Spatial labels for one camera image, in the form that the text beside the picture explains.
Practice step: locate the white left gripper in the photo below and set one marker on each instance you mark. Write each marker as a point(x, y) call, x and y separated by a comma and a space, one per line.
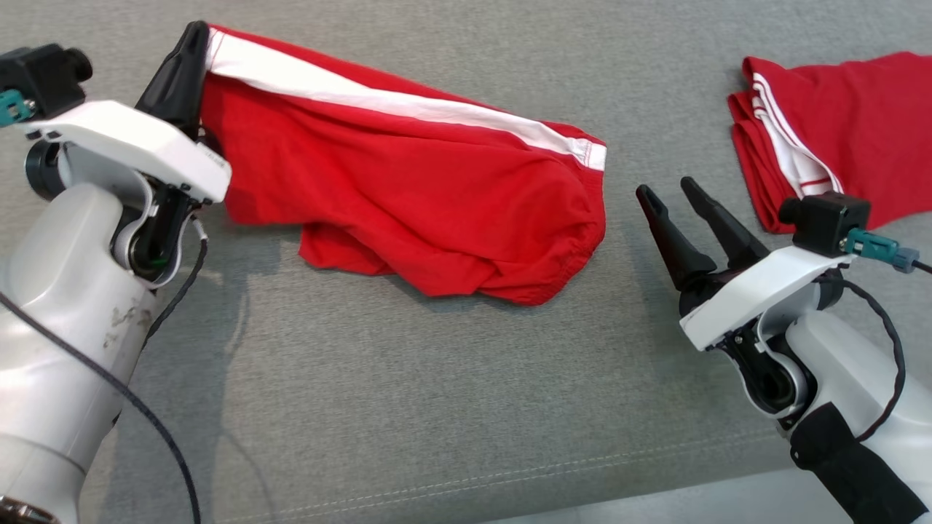
point(138, 142)

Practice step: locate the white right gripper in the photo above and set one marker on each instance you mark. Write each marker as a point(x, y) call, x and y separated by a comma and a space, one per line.
point(750, 298)

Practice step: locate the red shirt with white sleeves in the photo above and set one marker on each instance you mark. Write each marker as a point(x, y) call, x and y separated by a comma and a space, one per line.
point(859, 124)

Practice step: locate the red shorts with white stripe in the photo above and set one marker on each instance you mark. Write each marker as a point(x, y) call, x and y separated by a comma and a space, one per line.
point(408, 204)

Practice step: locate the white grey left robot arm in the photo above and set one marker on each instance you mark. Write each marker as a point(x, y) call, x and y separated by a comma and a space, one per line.
point(58, 327)

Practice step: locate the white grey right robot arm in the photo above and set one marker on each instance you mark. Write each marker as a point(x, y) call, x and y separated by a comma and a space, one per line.
point(859, 378)

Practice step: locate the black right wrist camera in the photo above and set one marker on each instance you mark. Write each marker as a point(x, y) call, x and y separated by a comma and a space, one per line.
point(826, 222)

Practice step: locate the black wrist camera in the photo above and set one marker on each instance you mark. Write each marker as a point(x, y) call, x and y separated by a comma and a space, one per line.
point(44, 76)
point(826, 222)

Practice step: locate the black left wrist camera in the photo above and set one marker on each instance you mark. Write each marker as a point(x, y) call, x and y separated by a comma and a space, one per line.
point(44, 76)

